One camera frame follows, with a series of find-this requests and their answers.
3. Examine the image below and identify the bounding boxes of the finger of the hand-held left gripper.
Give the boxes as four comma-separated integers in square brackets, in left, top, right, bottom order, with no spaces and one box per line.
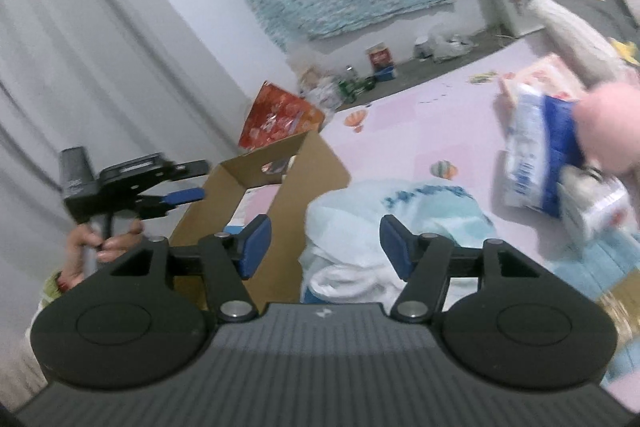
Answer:
[135,205,173,221]
[140,188,206,208]

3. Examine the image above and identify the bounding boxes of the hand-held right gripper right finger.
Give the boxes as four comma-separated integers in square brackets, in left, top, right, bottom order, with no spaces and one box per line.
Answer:
[379,214,546,323]

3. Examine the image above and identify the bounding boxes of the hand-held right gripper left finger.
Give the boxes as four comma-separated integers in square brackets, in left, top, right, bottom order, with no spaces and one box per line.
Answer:
[95,214,273,323]

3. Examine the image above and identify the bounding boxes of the brown cardboard box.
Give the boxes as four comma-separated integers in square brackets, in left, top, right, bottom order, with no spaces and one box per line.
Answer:
[167,129,351,313]

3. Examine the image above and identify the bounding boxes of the gold tissue pack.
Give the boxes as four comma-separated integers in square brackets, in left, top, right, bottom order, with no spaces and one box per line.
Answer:
[595,279,640,323]

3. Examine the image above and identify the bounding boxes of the person's left hand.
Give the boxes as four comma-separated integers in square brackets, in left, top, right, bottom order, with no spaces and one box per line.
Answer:
[60,224,144,291]

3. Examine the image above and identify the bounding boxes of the white blue plastic bag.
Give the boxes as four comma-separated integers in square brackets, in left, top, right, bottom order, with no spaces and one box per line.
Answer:
[299,179,501,303]

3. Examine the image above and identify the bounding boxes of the small red white packet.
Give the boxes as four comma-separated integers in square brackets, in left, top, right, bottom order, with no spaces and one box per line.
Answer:
[260,159,296,175]

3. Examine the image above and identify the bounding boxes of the pink printed bed sheet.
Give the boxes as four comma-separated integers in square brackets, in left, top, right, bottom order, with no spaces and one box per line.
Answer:
[320,34,640,408]

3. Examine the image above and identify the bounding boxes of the red snack bag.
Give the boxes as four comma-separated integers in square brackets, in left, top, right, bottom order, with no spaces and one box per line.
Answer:
[237,79,326,152]

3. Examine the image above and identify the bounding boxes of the white curtain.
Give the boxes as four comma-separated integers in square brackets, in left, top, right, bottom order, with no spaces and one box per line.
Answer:
[0,0,251,398]

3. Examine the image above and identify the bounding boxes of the green bottles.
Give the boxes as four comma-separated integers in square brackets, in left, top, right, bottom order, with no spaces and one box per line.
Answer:
[337,67,376,100]

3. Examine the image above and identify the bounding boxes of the blue white wipes pack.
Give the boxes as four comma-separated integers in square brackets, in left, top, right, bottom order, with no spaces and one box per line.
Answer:
[502,82,588,218]

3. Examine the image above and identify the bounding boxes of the red can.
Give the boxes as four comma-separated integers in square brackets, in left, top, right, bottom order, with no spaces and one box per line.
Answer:
[366,44,398,82]

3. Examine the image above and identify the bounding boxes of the crumpled clear plastic bags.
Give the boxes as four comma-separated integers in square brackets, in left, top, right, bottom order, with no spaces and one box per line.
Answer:
[415,32,476,60]

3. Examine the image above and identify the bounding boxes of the pink printed tissue pack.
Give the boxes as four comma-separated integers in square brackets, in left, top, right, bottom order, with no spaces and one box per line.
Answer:
[497,54,586,108]

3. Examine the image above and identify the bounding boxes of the pink plush toy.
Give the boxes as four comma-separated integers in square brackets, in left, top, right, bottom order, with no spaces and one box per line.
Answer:
[572,82,640,172]

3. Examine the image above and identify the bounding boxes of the white water dispenser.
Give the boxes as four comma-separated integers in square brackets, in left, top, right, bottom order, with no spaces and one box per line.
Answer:
[480,0,551,38]

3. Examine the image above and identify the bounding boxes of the rolled cream blanket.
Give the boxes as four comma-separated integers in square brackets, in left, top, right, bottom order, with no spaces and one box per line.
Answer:
[527,0,632,85]

